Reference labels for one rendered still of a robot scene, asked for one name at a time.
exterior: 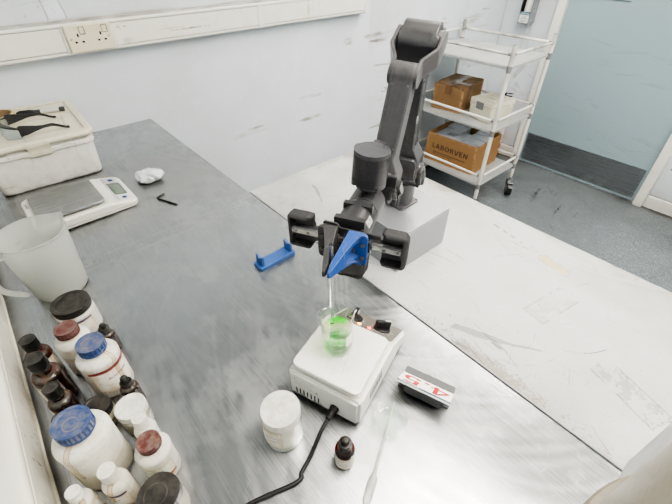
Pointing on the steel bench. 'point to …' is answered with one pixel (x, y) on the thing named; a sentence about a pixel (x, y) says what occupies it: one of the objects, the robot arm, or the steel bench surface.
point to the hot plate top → (343, 380)
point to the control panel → (375, 330)
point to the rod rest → (274, 257)
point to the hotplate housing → (309, 386)
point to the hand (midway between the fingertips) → (334, 259)
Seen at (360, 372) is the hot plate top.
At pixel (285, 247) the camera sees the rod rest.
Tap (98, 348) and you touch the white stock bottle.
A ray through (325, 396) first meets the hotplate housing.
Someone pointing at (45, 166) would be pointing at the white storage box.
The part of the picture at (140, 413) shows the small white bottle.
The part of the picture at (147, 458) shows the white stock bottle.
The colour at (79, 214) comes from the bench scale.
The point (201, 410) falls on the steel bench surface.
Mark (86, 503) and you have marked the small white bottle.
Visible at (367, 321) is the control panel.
